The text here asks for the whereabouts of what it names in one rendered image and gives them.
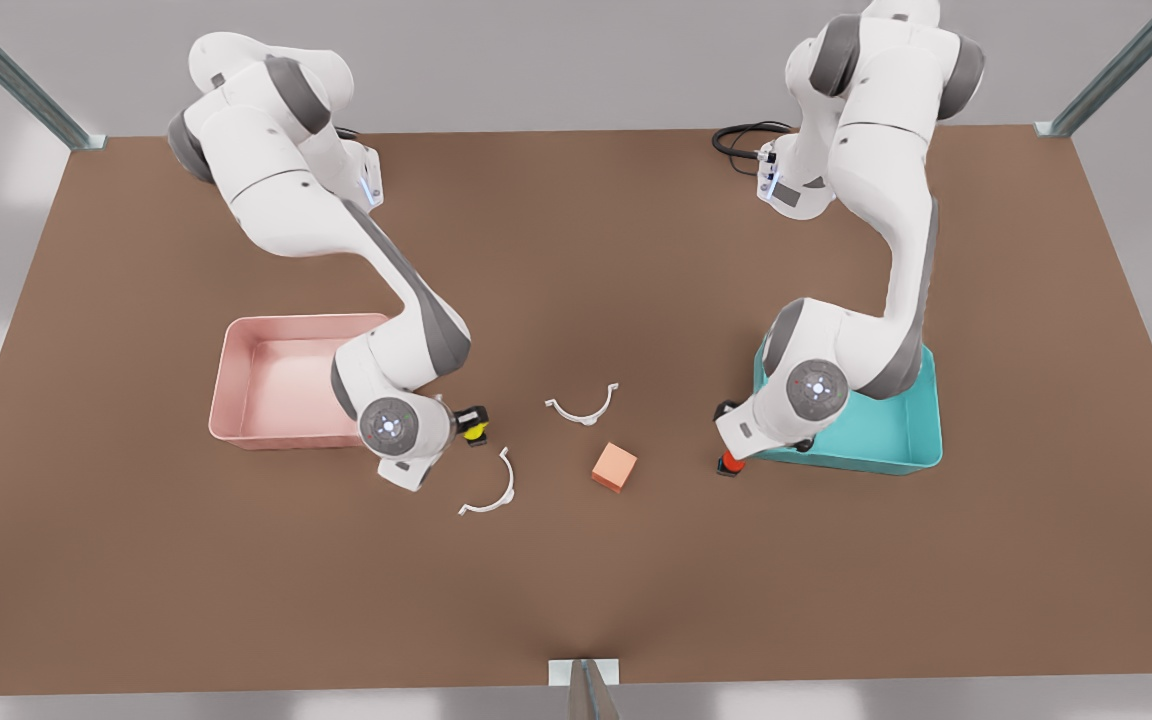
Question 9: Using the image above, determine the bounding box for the white curved plastic arc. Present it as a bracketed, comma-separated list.
[544, 382, 621, 428]
[457, 446, 517, 517]

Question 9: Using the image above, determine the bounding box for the pink storage box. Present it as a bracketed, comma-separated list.
[208, 314, 409, 451]

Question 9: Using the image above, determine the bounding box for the orange cube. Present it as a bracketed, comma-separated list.
[591, 442, 639, 494]

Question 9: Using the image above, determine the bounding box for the blue storage box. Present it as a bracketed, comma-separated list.
[751, 335, 944, 476]

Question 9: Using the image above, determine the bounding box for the silver frame post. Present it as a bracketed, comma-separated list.
[1034, 0, 1152, 139]
[548, 658, 622, 720]
[0, 0, 107, 152]

